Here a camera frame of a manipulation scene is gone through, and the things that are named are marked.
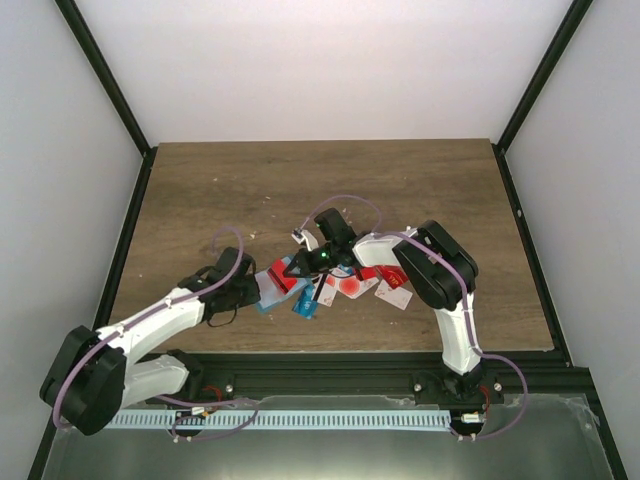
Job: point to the blue credit card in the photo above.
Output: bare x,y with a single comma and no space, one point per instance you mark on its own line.
305,305

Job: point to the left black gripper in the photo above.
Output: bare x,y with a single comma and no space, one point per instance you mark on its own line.
252,298

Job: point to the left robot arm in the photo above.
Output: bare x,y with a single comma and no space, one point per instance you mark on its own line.
98,373

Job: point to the white card with red circle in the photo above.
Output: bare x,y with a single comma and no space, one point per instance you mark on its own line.
347,284

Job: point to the teal leather card holder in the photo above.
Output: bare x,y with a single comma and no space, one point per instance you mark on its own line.
270,295

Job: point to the light blue slotted cable duct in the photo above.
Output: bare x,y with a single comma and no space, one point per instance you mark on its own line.
303,420

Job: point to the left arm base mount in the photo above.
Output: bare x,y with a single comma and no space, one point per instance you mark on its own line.
203,393

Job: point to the large red card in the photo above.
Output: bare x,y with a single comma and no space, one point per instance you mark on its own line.
284,280

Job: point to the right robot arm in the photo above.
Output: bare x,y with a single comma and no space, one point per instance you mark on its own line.
441,272

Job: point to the white card with red logo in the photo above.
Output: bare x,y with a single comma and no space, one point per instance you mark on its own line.
397,297

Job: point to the white card with black stripe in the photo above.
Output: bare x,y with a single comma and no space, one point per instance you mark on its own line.
324,290

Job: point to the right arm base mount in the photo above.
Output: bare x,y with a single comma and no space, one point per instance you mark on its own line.
449,390

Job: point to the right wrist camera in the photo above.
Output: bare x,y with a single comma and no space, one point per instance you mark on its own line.
305,239

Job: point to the red card upper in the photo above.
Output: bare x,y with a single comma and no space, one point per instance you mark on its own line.
366,273

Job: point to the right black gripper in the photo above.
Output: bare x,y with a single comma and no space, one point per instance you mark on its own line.
306,266

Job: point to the dark red credit card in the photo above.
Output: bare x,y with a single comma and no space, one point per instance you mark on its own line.
394,276

